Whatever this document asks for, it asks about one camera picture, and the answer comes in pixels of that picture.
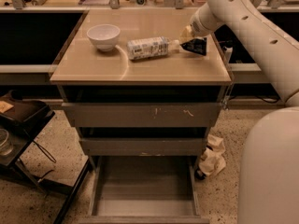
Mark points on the small white spray bottle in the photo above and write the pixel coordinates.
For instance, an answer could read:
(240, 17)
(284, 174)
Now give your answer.
(228, 50)

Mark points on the black rxbar blueberry wrapper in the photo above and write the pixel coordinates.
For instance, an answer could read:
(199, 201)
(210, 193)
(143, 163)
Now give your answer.
(197, 46)

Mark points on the clear plastic water bottle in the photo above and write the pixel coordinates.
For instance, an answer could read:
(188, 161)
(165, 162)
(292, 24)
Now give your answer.
(151, 47)

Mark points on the clear glass jar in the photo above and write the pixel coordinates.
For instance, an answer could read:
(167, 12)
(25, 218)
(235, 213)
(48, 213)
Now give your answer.
(6, 146)

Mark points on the black side cart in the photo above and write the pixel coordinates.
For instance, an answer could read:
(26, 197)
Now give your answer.
(14, 170)

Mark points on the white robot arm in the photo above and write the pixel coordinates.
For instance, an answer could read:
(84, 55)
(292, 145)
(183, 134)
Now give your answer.
(269, 170)

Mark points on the open grey bottom drawer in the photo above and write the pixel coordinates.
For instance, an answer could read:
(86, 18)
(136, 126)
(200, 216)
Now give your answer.
(144, 190)

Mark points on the grey drawer cabinet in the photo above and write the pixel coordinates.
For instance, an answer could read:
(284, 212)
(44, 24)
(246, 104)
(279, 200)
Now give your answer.
(88, 75)

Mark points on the grey top drawer front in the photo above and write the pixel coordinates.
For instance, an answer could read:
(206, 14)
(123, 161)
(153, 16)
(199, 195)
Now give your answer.
(143, 115)

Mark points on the black tray on cart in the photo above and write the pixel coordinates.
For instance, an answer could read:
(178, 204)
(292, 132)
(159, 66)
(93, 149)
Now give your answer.
(16, 112)

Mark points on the white ceramic bowl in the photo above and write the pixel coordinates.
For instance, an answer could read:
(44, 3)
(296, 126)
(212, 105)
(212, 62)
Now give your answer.
(104, 36)

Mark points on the yellow foam padded gripper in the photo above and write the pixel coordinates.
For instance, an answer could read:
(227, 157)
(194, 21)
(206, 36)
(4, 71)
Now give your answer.
(199, 26)

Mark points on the grey middle drawer front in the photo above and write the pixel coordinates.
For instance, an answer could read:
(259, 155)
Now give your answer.
(143, 146)

